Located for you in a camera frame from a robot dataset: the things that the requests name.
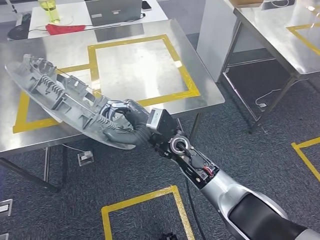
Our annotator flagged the white floor cable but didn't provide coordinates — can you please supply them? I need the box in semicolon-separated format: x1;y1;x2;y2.
254;77;311;109

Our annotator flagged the black rounded object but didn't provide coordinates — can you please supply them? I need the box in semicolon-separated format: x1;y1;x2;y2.
7;13;32;41

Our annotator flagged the black right wrist camera bracket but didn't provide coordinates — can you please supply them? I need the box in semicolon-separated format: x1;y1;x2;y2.
146;107;179;140

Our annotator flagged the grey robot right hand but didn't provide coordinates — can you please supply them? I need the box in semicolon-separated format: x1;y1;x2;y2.
102;98;152;147

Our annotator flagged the yellow bench tape square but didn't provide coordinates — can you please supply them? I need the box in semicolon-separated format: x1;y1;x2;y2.
87;34;202;108
12;63;102;134

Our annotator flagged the grey laptop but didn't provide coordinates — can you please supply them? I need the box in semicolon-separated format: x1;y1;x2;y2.
85;0;143;27

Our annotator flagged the white adapter cable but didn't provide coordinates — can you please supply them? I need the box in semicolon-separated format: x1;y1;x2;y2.
61;143;87;155

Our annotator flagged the silver plastic hubcap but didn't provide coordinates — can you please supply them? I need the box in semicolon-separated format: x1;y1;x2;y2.
5;53;137;151

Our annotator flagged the yellow floor tape square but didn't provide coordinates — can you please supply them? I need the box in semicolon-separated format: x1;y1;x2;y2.
291;136;320;182
101;185;195;240

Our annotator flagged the steel workbench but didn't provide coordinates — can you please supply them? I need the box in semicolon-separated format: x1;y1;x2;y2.
217;0;320;134
0;19;225;194

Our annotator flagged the silver floor socket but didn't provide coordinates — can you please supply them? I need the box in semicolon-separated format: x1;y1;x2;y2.
0;198;13;218

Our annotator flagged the red cloth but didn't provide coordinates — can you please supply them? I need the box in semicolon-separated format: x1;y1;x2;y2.
45;23;86;36

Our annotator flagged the yellow green drink bottle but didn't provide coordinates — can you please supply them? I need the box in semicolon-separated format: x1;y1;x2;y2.
37;0;61;24

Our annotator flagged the black robot foot mechanism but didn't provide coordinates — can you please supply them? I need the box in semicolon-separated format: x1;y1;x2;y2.
159;231;179;240

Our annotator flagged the cardboard box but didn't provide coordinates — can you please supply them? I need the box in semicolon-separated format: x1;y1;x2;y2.
229;0;264;8

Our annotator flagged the white desk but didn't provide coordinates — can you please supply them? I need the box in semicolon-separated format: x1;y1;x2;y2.
27;0;168;39

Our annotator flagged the clear floor adapter box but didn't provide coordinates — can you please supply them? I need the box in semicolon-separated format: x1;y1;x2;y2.
77;150;95;168

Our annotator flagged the black hanging arm cable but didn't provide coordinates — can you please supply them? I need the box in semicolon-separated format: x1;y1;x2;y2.
185;177;207;240

